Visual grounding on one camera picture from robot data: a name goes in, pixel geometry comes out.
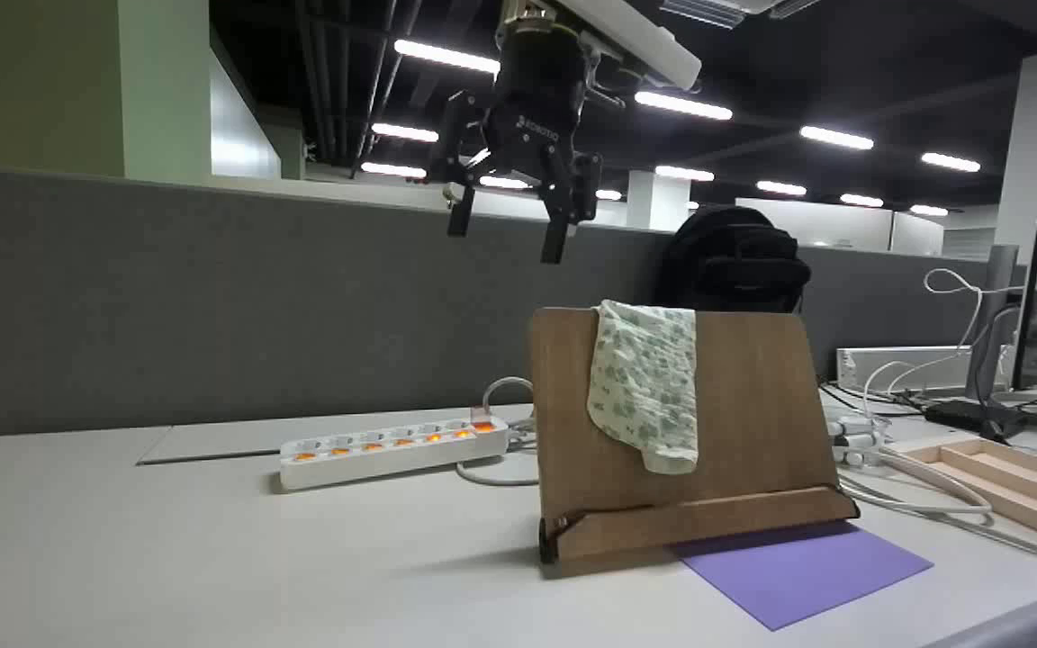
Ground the grey monitor stand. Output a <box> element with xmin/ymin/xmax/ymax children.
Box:
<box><xmin>919</xmin><ymin>240</ymin><xmax>1037</xmax><ymax>447</ymax></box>

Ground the white cable bundle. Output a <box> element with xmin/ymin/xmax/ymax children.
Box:
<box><xmin>821</xmin><ymin>382</ymin><xmax>1000</xmax><ymax>532</ymax></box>

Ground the purple paper sheet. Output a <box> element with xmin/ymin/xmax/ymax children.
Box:
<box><xmin>673</xmin><ymin>521</ymin><xmax>937</xmax><ymax>637</ymax></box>

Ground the wooden frame tray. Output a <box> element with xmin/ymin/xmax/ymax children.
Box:
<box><xmin>884</xmin><ymin>435</ymin><xmax>1037</xmax><ymax>559</ymax></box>

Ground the white cloth with green flowers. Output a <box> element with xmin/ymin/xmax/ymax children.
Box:
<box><xmin>583</xmin><ymin>294</ymin><xmax>707</xmax><ymax>478</ymax></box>

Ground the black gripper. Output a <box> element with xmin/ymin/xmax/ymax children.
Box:
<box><xmin>437</xmin><ymin>22</ymin><xmax>604</xmax><ymax>269</ymax></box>

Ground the grey chair back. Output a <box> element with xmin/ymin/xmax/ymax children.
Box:
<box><xmin>922</xmin><ymin>594</ymin><xmax>1037</xmax><ymax>648</ymax></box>

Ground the white power strip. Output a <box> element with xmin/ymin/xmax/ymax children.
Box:
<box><xmin>274</xmin><ymin>415</ymin><xmax>513</xmax><ymax>493</ymax></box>

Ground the grey desk partition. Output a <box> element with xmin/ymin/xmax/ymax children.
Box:
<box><xmin>0</xmin><ymin>159</ymin><xmax>1032</xmax><ymax>442</ymax></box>

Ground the ceiling light tube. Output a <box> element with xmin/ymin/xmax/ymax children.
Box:
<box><xmin>915</xmin><ymin>147</ymin><xmax>987</xmax><ymax>179</ymax></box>
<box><xmin>754</xmin><ymin>175</ymin><xmax>809</xmax><ymax>202</ymax></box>
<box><xmin>629</xmin><ymin>85</ymin><xmax>737</xmax><ymax>126</ymax></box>
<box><xmin>367</xmin><ymin>120</ymin><xmax>445</xmax><ymax>147</ymax></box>
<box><xmin>651</xmin><ymin>162</ymin><xmax>719</xmax><ymax>189</ymax></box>
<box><xmin>796</xmin><ymin>123</ymin><xmax>880</xmax><ymax>156</ymax></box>
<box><xmin>356</xmin><ymin>159</ymin><xmax>433</xmax><ymax>184</ymax></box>
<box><xmin>391</xmin><ymin>35</ymin><xmax>506</xmax><ymax>79</ymax></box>

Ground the white looped cable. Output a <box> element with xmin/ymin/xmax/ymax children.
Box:
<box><xmin>454</xmin><ymin>371</ymin><xmax>544</xmax><ymax>491</ymax></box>

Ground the ceiling air vent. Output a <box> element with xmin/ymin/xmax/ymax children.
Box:
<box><xmin>655</xmin><ymin>0</ymin><xmax>825</xmax><ymax>35</ymax></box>

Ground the white flat box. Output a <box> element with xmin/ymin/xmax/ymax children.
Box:
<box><xmin>832</xmin><ymin>342</ymin><xmax>981</xmax><ymax>401</ymax></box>

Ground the black backpack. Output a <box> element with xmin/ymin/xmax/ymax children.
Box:
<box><xmin>651</xmin><ymin>202</ymin><xmax>813</xmax><ymax>317</ymax></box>

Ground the wooden book stand board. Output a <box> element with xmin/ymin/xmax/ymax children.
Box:
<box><xmin>527</xmin><ymin>303</ymin><xmax>866</xmax><ymax>575</ymax></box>

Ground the white hanging cable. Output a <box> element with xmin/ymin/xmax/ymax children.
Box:
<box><xmin>919</xmin><ymin>263</ymin><xmax>1026</xmax><ymax>354</ymax></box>

